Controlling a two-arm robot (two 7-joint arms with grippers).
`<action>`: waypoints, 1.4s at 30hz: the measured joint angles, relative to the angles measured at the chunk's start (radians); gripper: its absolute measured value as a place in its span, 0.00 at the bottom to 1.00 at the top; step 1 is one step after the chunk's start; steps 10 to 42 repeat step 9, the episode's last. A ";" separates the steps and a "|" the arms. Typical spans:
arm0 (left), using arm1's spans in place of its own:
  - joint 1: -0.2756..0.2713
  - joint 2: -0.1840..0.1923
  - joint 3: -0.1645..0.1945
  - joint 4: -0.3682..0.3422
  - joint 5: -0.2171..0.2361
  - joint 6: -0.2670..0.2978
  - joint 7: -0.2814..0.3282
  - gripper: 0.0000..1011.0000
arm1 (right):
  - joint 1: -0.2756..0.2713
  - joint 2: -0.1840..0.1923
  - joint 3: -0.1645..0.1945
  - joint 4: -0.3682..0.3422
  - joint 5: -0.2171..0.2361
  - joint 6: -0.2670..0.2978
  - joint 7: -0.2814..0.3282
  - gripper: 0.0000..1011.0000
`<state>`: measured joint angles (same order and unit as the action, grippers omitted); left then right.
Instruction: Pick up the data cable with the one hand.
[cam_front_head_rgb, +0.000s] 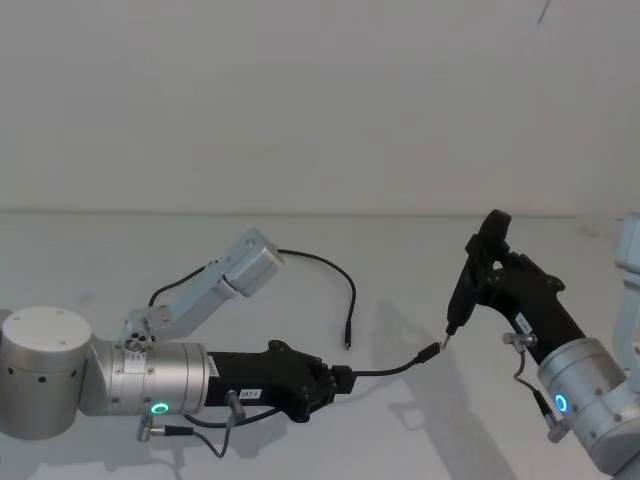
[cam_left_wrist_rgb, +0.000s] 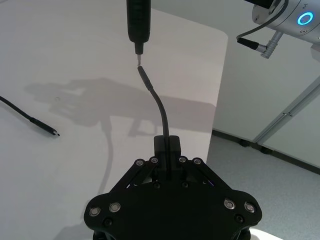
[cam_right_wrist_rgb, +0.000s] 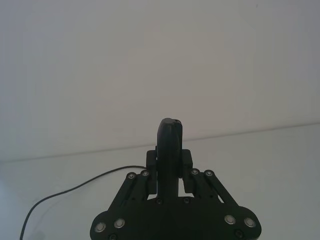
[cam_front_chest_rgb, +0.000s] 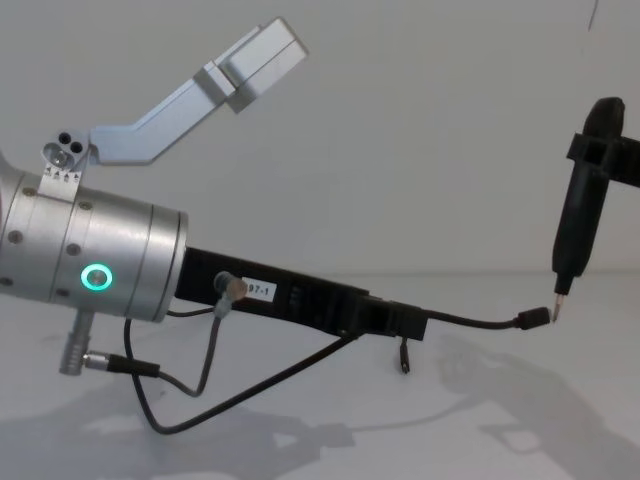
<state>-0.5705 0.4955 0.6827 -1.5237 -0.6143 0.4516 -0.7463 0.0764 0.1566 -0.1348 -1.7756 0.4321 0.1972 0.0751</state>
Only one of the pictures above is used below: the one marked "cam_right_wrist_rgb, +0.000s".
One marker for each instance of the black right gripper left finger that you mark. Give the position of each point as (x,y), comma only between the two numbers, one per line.
(163,155)

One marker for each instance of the white table cloth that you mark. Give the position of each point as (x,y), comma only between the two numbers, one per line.
(275,175)

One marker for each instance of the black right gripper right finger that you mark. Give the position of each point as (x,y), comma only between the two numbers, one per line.
(177,155)

